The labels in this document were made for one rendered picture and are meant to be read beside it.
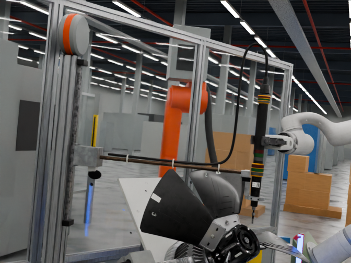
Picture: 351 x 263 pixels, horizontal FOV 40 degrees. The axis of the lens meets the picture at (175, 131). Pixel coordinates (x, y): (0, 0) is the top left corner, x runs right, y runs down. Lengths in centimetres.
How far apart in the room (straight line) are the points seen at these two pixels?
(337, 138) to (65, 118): 102
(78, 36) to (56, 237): 74
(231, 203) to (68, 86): 73
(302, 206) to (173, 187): 954
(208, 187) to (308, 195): 927
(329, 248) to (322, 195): 865
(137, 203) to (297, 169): 931
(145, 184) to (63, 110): 42
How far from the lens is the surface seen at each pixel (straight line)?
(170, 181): 157
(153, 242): 178
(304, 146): 191
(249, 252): 163
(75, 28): 183
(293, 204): 1114
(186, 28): 576
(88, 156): 180
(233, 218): 175
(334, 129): 193
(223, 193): 181
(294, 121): 192
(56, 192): 185
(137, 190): 187
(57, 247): 188
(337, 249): 238
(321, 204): 1105
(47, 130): 197
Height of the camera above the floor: 157
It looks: level
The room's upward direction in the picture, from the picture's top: 5 degrees clockwise
